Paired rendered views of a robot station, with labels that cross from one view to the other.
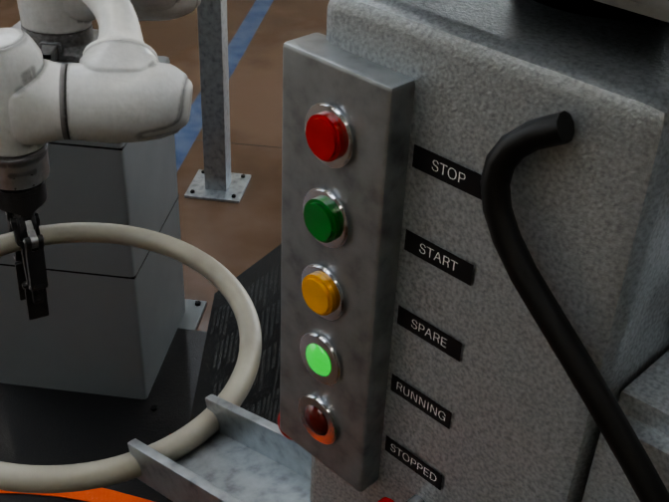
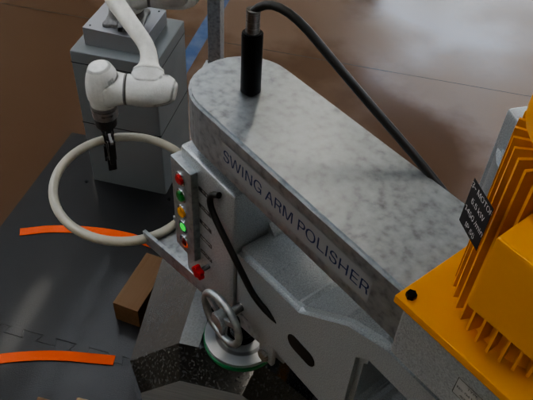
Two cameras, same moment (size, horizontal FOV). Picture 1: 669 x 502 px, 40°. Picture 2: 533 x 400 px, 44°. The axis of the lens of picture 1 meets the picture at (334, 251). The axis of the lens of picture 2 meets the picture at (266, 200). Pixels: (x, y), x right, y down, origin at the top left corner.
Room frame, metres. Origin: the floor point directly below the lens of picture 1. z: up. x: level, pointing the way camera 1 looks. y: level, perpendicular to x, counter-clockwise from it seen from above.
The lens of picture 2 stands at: (-0.56, -0.28, 2.44)
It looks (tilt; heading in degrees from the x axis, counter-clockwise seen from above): 45 degrees down; 6
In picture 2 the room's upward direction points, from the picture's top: 4 degrees clockwise
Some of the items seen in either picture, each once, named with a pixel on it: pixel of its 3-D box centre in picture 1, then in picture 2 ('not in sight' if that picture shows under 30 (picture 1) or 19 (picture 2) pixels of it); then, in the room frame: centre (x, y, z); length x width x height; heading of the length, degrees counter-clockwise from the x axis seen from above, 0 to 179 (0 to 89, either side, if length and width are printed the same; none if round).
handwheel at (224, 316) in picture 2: not in sight; (234, 310); (0.31, -0.14, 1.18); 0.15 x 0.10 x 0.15; 46
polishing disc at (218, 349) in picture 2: not in sight; (241, 333); (0.48, -0.13, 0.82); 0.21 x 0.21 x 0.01
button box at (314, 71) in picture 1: (340, 282); (187, 209); (0.45, 0.00, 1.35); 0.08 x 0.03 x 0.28; 46
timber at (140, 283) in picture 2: not in sight; (143, 289); (1.12, 0.40, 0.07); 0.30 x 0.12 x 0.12; 167
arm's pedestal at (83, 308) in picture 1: (82, 225); (136, 105); (1.99, 0.65, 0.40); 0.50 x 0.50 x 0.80; 84
